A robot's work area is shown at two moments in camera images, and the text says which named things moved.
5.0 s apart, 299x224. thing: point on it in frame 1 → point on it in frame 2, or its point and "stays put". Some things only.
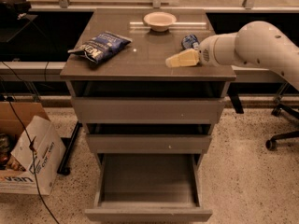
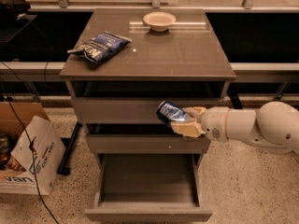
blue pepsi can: (190, 41) → (170, 113)
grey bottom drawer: (149, 188) stays put
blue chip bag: (102, 47) stays put
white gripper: (207, 54) → (214, 122)
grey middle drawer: (149, 143) stays put
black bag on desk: (12, 5) stays put
